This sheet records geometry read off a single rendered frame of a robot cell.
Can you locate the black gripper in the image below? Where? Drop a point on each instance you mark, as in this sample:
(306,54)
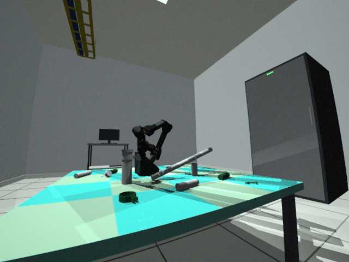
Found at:
(141,148)

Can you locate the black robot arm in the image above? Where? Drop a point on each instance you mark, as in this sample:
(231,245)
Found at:
(155,151)

